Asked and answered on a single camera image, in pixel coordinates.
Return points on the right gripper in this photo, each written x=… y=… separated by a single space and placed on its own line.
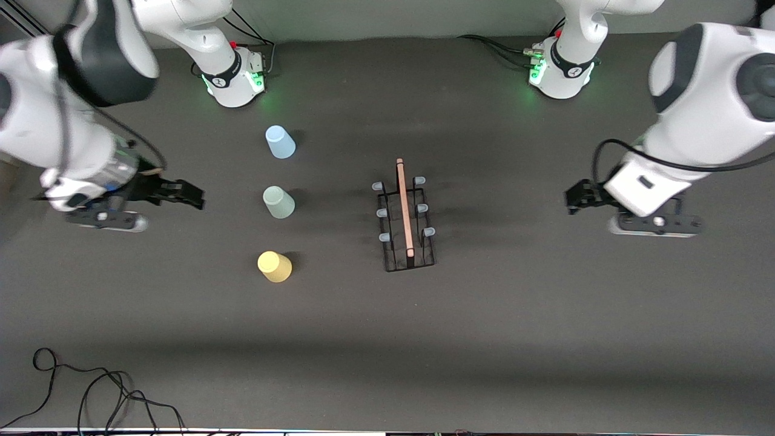
x=151 y=187

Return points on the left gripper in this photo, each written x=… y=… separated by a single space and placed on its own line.
x=586 y=195

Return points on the pale green plastic cup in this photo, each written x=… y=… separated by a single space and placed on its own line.
x=278 y=203

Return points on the yellow plastic cup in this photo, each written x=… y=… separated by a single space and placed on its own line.
x=275 y=266

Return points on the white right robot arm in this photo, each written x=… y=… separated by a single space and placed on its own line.
x=36 y=91

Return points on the light blue plastic cup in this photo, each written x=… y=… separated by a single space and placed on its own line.
x=280 y=143

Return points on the dark grey table mat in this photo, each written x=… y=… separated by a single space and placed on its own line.
x=484 y=339

